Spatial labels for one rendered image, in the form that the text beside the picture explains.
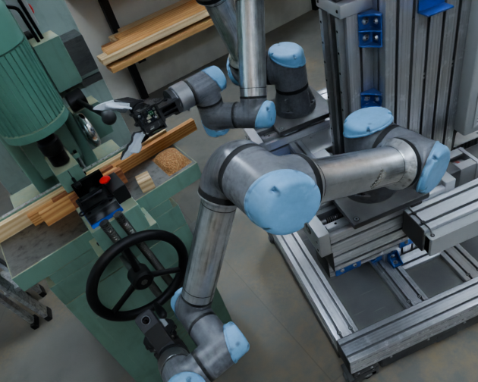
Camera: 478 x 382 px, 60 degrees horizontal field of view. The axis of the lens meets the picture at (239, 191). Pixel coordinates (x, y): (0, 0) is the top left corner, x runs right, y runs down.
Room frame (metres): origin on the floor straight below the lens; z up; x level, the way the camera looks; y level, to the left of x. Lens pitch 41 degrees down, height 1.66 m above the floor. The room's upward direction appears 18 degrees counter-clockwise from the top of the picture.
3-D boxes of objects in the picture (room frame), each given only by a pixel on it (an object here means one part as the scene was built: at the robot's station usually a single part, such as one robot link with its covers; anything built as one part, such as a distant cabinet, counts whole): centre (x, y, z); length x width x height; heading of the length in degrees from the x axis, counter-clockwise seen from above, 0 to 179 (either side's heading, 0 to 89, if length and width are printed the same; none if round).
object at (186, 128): (1.11, 0.34, 0.92); 0.59 x 0.02 x 0.04; 115
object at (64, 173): (1.08, 0.47, 0.99); 0.14 x 0.07 x 0.09; 25
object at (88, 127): (1.23, 0.40, 1.02); 0.12 x 0.03 x 0.12; 25
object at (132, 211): (0.90, 0.36, 0.91); 0.15 x 0.14 x 0.09; 115
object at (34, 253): (0.97, 0.39, 0.87); 0.61 x 0.30 x 0.06; 115
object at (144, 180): (1.01, 0.26, 0.92); 0.04 x 0.04 x 0.04; 15
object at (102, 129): (1.29, 0.40, 1.02); 0.09 x 0.07 x 0.12; 115
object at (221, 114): (1.06, -0.01, 1.03); 0.11 x 0.08 x 0.11; 60
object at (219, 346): (0.48, 0.15, 0.83); 0.11 x 0.11 x 0.08; 23
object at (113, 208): (0.90, 0.35, 0.99); 0.13 x 0.11 x 0.06; 115
